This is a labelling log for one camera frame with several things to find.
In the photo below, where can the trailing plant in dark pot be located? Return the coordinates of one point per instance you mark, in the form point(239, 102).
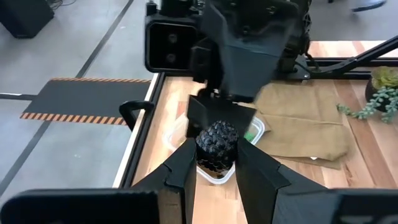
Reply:
point(382, 93)

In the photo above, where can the black floor box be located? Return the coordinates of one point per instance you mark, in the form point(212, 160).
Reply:
point(25, 15)

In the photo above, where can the black toy blackberry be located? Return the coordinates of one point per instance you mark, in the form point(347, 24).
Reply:
point(217, 146)

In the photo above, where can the clear plastic tupperware container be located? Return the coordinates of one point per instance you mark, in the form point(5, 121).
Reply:
point(214, 179)

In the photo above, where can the tan folded cloth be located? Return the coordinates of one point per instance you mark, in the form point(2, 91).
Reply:
point(304, 124)

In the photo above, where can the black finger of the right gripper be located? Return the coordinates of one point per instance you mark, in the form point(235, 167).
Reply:
point(217, 110)

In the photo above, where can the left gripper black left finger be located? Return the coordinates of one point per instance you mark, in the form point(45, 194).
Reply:
point(93, 207)

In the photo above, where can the green toy fruit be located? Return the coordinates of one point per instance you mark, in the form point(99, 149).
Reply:
point(250, 136)

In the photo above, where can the black floor mat striped edges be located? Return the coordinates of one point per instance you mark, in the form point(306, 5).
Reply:
point(87, 99)

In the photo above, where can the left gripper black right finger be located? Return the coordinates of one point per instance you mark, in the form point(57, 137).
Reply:
point(295, 202)

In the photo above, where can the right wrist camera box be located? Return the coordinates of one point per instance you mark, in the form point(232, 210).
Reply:
point(171, 43)

